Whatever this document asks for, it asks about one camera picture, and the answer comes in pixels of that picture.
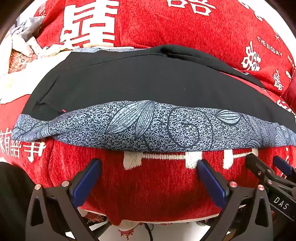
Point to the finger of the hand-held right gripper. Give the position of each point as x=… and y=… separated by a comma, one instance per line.
x=283, y=166
x=259, y=168

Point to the dark cloth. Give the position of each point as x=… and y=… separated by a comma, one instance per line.
x=13, y=204

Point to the red printed sofa seat cover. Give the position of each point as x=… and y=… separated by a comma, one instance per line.
x=150, y=192

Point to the dark red pillow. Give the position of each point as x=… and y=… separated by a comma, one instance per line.
x=291, y=90

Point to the white grey patterned blanket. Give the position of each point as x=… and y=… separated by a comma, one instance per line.
x=20, y=53

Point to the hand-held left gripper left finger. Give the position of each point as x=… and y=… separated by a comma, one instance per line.
x=87, y=183

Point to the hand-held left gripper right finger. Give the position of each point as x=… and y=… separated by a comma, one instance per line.
x=211, y=185

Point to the black pants with blue pattern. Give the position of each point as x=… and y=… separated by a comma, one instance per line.
x=138, y=88

